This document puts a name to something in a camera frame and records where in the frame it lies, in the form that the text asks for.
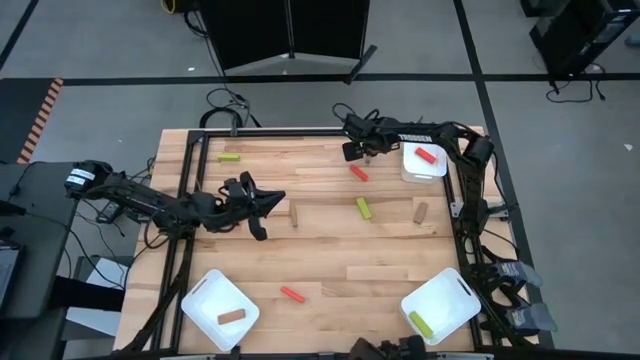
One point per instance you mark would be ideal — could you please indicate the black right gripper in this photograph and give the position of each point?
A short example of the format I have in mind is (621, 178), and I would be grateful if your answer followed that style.
(372, 131)

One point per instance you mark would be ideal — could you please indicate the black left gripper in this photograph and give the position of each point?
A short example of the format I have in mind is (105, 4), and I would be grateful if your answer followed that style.
(237, 202)

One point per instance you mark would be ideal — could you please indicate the red block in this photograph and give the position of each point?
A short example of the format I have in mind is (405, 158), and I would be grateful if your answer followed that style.
(292, 294)
(425, 155)
(358, 173)

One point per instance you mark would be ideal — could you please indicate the green block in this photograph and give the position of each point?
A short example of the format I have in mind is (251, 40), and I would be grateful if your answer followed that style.
(228, 157)
(364, 208)
(421, 324)

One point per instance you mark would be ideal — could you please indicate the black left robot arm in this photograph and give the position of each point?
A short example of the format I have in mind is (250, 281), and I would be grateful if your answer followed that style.
(150, 202)

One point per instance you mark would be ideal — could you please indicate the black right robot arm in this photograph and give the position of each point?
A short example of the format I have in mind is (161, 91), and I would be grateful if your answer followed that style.
(450, 131)

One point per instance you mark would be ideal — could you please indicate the white plastic bin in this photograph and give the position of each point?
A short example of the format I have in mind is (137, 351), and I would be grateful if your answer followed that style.
(445, 300)
(210, 300)
(415, 170)

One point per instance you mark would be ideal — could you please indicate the black folding partition screen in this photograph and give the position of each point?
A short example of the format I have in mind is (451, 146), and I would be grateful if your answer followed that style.
(250, 30)

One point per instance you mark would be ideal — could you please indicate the black lumpy device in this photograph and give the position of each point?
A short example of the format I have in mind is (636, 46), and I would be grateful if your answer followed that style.
(387, 350)

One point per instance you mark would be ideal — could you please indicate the grey black power supply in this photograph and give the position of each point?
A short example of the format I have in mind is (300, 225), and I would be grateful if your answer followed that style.
(520, 274)
(530, 317)

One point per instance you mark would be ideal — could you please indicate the black desk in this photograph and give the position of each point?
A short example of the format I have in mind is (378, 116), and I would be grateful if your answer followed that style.
(45, 250)

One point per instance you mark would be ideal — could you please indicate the black equipment rack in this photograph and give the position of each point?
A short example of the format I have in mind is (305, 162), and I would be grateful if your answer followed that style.
(565, 35)

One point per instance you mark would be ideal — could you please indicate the orange black striped floor tape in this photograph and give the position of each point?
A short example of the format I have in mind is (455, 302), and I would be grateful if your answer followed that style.
(40, 120)

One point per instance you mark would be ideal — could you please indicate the black metal table frame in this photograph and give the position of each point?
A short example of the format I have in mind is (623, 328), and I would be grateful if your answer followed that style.
(300, 132)

